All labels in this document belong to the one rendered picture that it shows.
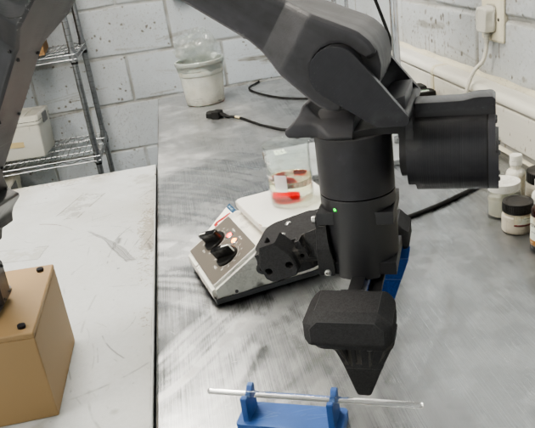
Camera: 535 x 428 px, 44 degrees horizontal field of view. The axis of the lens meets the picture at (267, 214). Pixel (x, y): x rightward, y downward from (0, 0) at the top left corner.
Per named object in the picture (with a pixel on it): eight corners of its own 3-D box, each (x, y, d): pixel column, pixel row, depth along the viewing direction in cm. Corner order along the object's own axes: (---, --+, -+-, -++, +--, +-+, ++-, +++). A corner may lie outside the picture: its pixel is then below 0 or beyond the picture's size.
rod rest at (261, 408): (236, 432, 62) (230, 401, 60) (247, 408, 65) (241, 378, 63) (343, 442, 59) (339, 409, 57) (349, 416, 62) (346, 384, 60)
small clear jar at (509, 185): (526, 216, 96) (526, 183, 94) (495, 222, 95) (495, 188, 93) (511, 205, 100) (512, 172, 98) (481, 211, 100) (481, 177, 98)
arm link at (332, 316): (408, 148, 58) (337, 150, 60) (385, 241, 41) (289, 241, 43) (412, 233, 61) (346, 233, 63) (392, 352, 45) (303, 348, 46)
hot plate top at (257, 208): (263, 234, 83) (262, 228, 83) (233, 205, 93) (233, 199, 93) (349, 211, 86) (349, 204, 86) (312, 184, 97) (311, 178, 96)
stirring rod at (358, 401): (205, 390, 63) (423, 405, 57) (207, 385, 63) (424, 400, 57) (206, 395, 63) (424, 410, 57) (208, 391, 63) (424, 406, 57)
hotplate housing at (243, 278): (216, 309, 83) (205, 251, 80) (190, 268, 95) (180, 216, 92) (373, 261, 89) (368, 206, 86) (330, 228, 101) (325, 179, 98)
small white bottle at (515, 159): (524, 196, 102) (525, 150, 100) (526, 203, 100) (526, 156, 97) (504, 197, 103) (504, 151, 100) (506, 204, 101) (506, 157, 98)
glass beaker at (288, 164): (323, 205, 88) (317, 143, 84) (278, 216, 86) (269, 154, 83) (306, 189, 94) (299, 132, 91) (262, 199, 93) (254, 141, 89)
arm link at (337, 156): (276, 112, 47) (408, 105, 44) (297, 92, 52) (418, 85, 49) (288, 202, 50) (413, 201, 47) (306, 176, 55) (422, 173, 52)
